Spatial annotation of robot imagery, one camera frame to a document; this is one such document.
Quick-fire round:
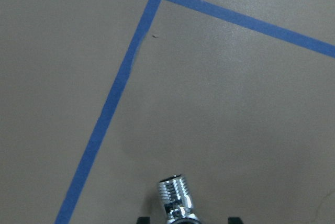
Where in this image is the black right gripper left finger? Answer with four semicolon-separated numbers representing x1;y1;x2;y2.
137;217;150;224

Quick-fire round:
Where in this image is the small chrome valve fitting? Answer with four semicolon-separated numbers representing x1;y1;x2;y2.
157;174;201;223

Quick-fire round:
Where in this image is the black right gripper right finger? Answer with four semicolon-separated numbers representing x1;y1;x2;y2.
228;217;242;224

